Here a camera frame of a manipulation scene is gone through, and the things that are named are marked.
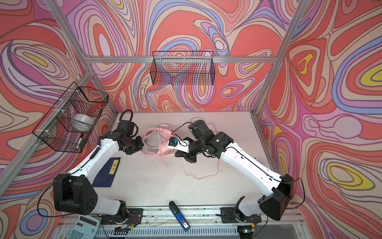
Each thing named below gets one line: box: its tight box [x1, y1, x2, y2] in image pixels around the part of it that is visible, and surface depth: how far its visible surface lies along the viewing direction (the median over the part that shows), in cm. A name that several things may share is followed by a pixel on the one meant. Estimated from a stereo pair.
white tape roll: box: [69, 113, 95, 132], surface depth 73 cm
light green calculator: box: [67, 214, 100, 239], surface depth 70 cm
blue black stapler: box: [169, 200, 191, 232], surface depth 72 cm
